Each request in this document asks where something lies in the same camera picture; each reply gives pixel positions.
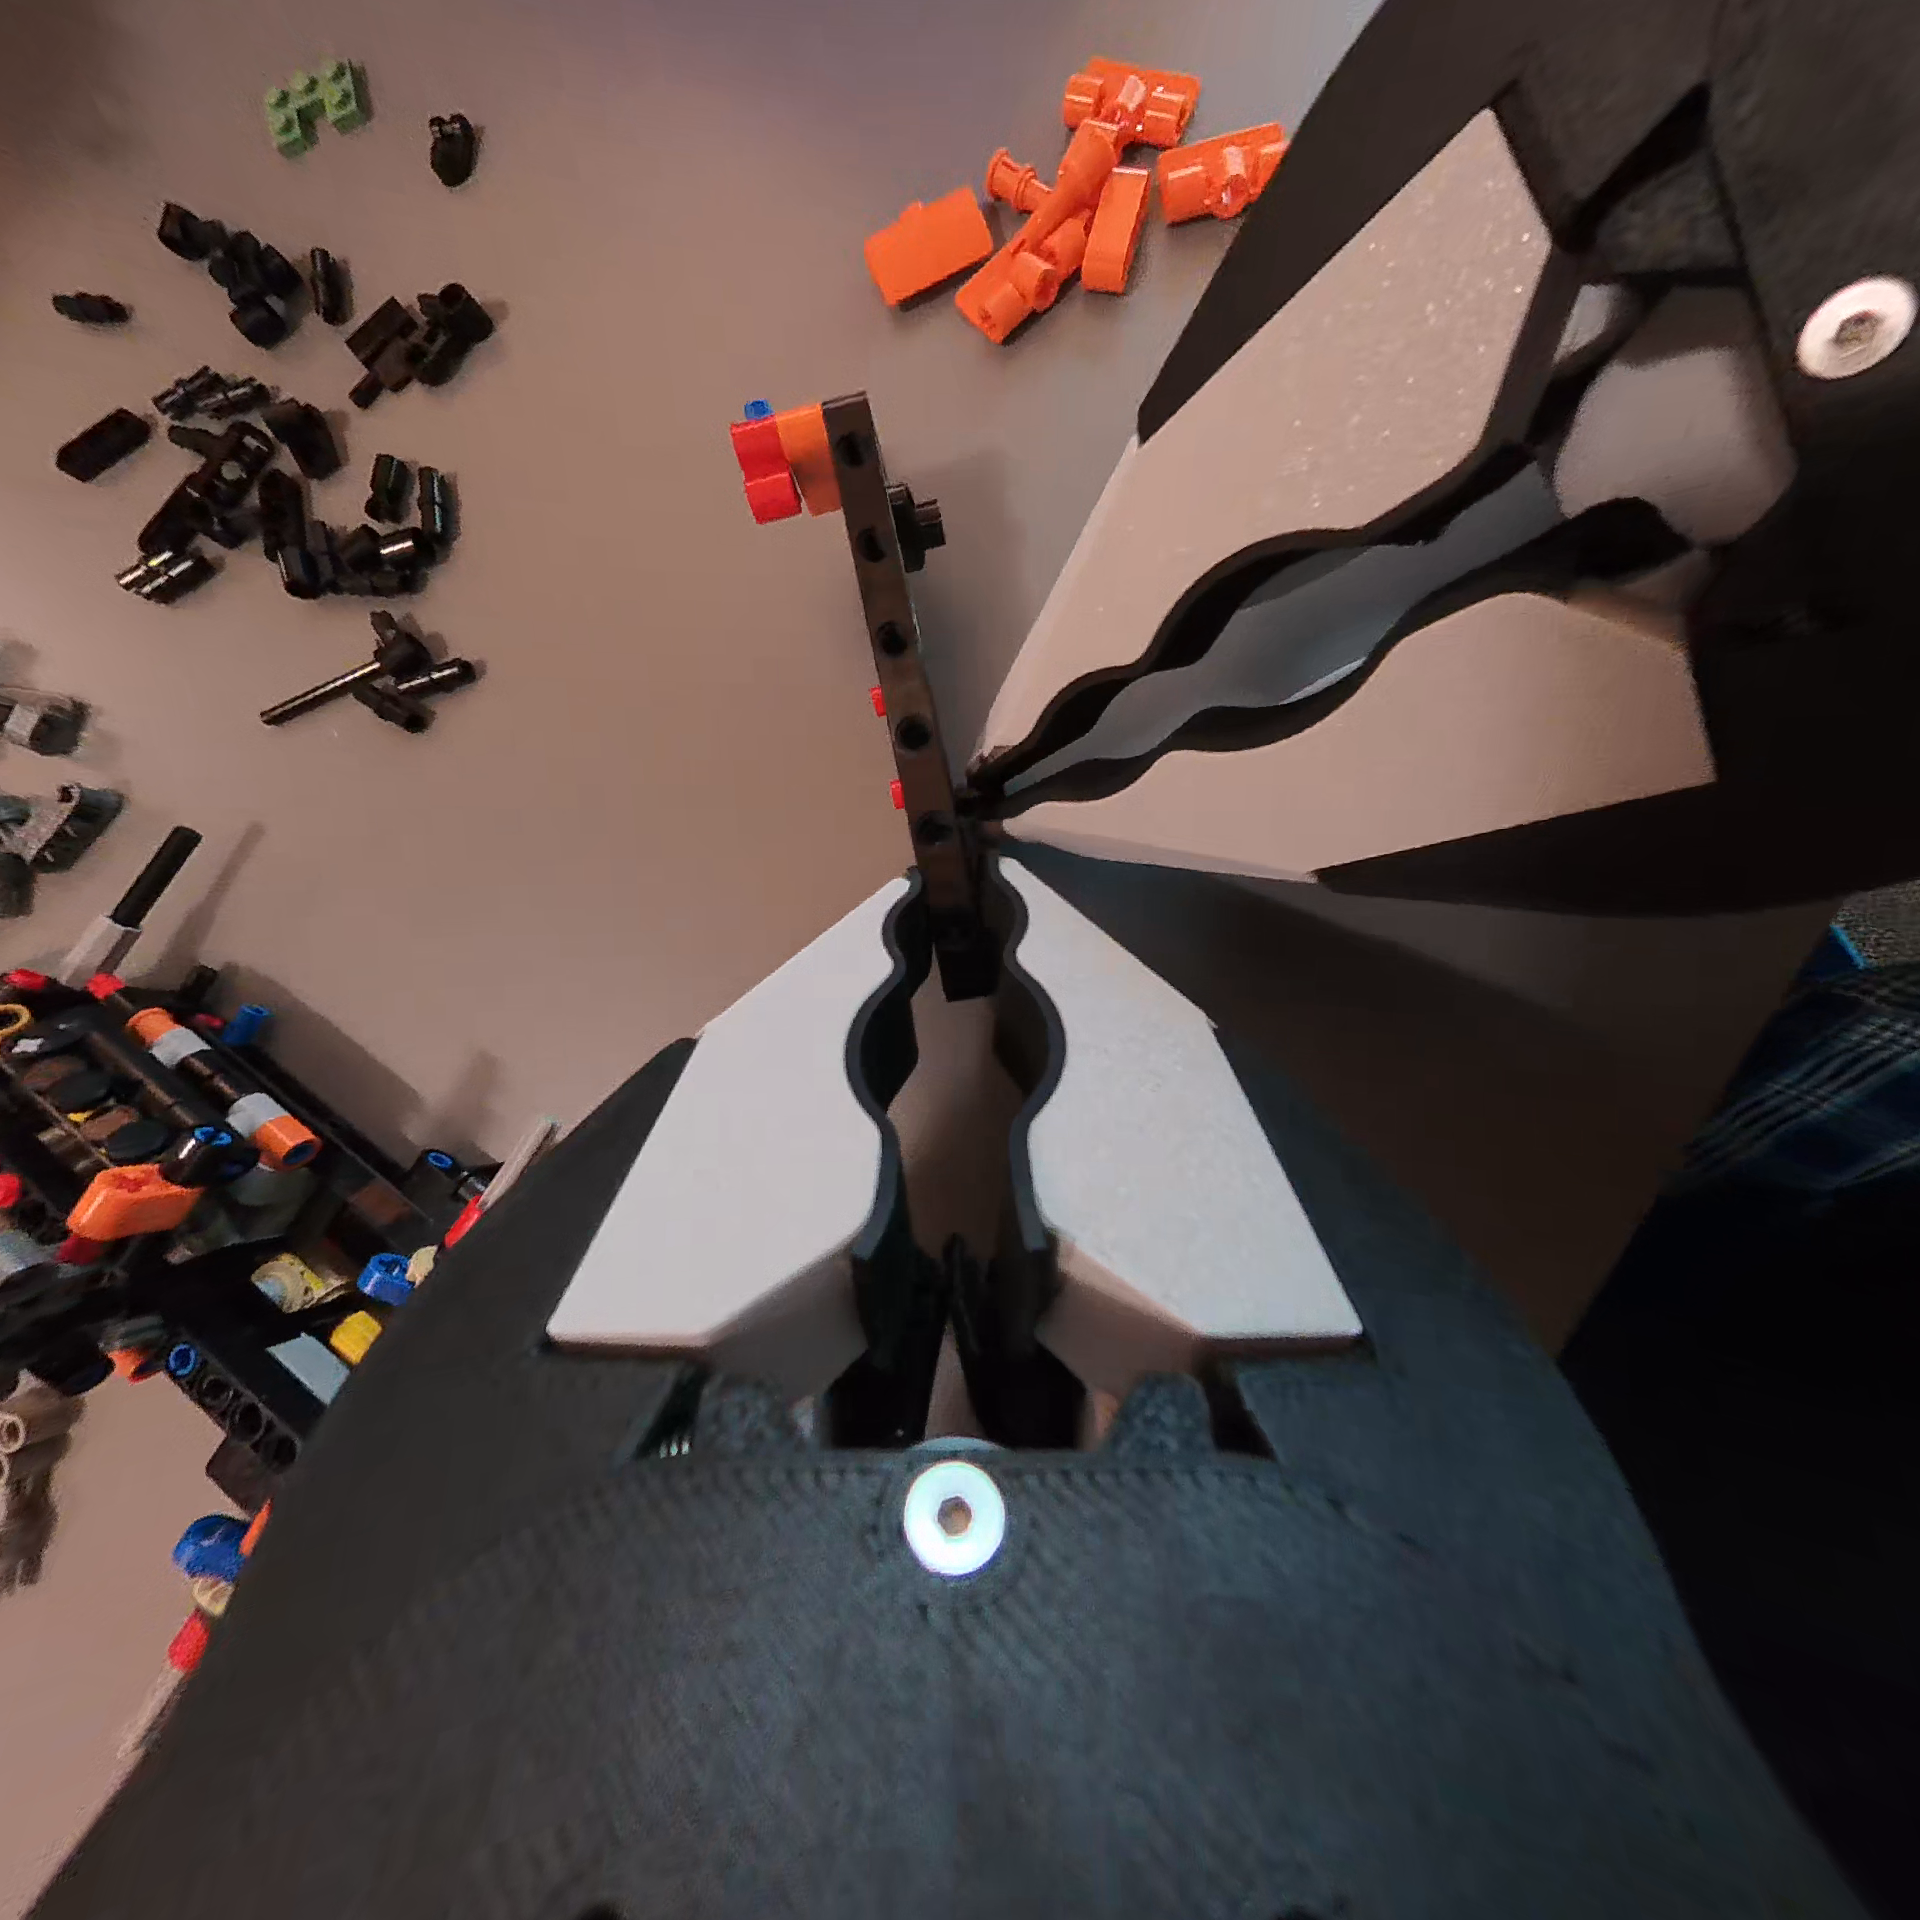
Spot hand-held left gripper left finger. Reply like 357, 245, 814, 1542
544, 866, 933, 1408

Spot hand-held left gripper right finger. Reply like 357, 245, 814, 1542
986, 856, 1362, 1399

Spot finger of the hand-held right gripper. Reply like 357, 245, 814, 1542
970, 109, 1794, 775
973, 589, 1716, 882

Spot black lego beam assembly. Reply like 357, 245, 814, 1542
727, 395, 1002, 1002

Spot pile of orange lego pieces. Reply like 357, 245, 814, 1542
863, 58, 1287, 346

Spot partly built lego chassis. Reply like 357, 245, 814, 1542
0, 966, 557, 1516

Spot black lego axle with connectors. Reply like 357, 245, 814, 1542
259, 612, 479, 736

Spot black and grey lego axle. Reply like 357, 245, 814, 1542
63, 826, 202, 976

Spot tan lego connectors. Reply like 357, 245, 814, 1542
0, 1402, 76, 1591

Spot cluster of grey lego pieces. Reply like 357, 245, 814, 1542
0, 645, 124, 916

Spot pile of black lego pieces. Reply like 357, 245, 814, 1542
52, 112, 496, 608

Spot green lego piece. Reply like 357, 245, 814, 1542
262, 63, 373, 158

